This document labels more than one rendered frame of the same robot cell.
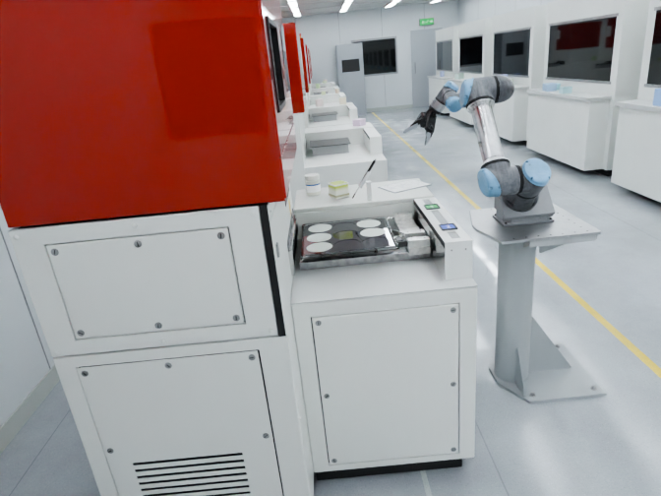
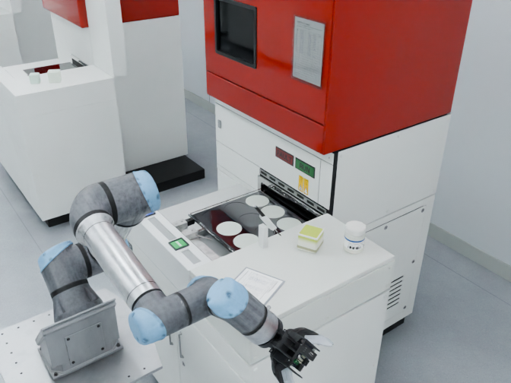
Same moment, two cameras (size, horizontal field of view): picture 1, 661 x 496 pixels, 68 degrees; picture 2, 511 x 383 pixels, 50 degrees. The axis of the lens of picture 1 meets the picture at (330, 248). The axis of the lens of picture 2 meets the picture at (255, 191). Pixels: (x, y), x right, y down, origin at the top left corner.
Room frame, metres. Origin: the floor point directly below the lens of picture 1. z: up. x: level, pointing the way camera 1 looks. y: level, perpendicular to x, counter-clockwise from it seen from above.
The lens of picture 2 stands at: (3.35, -1.17, 2.09)
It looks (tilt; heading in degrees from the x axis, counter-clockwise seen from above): 30 degrees down; 143
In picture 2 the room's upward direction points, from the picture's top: straight up
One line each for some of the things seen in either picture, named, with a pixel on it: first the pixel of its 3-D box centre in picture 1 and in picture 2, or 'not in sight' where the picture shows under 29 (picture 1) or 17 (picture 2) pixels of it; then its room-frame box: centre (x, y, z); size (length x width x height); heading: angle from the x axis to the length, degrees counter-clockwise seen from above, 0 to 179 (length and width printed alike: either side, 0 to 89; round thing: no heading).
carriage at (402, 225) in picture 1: (410, 234); (197, 251); (1.86, -0.33, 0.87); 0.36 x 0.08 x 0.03; 0
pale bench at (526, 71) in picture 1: (526, 76); not in sight; (8.52, -3.55, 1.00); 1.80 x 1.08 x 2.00; 0
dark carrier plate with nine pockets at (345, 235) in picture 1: (345, 235); (251, 220); (1.85, -0.07, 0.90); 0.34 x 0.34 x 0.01; 0
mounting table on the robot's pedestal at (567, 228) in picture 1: (522, 234); (82, 362); (2.03, -0.86, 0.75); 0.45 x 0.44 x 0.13; 90
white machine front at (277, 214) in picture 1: (283, 227); (267, 161); (1.66, 0.16, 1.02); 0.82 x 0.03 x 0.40; 0
